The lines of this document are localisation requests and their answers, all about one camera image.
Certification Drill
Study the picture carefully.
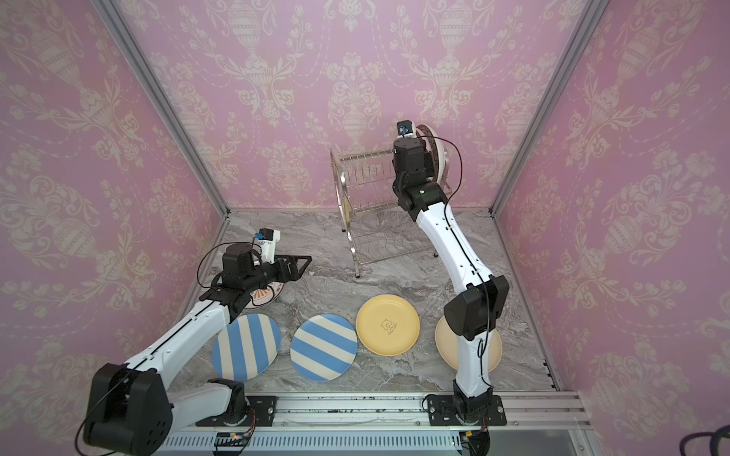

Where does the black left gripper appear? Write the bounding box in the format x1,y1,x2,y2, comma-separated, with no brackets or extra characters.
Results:
242,253,312,295

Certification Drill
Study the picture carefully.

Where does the orange sunburst patterned plate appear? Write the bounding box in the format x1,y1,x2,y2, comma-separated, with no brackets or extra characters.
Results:
416,123,447,184

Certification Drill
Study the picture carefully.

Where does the red rimmed white plate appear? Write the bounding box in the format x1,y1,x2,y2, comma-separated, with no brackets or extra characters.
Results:
245,282,284,310

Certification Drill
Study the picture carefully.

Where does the silver metal dish rack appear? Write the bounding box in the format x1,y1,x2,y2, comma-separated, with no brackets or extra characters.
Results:
330,149,432,279

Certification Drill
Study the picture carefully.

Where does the yellow plate with bear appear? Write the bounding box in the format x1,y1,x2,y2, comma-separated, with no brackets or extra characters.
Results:
355,294,420,357

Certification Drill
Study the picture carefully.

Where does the beige plain plate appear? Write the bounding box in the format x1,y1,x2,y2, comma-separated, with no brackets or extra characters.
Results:
435,317,503,372

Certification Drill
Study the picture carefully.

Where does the white floral plate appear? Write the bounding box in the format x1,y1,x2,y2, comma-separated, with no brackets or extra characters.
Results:
420,125,451,191

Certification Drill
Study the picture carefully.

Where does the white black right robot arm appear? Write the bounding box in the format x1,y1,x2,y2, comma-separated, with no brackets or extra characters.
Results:
393,137,509,424

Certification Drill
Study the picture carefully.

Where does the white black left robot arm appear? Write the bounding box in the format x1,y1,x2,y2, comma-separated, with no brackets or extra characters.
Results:
74,241,312,455

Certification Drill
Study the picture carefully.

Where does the blue striped plate centre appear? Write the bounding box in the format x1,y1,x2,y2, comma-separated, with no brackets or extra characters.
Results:
290,313,359,383

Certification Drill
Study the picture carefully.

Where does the blue striped plate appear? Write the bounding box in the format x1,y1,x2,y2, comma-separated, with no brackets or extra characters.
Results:
211,313,281,382
290,313,359,383

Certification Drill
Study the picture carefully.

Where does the blue striped plate left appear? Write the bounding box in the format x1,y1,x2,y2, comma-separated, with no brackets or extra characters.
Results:
211,313,281,382

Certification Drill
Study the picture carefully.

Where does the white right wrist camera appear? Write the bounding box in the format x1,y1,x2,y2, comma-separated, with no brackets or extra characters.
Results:
397,120,416,138

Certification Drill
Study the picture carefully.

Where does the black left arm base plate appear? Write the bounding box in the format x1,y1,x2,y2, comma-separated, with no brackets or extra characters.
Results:
195,395,278,429

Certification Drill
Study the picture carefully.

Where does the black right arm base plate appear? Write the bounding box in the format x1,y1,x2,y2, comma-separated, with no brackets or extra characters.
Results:
422,393,508,428

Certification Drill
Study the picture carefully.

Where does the aluminium corner post right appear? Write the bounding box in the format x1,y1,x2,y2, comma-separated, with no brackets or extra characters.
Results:
490,0,608,219

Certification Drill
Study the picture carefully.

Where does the aluminium corner post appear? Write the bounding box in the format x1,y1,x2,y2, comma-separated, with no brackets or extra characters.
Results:
91,0,230,219
490,0,608,219

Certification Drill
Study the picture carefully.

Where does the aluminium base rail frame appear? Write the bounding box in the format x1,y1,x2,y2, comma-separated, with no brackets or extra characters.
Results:
151,391,600,455

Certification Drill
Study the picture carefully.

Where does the aluminium corner post left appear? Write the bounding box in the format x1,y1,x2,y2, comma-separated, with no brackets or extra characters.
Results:
91,0,230,219

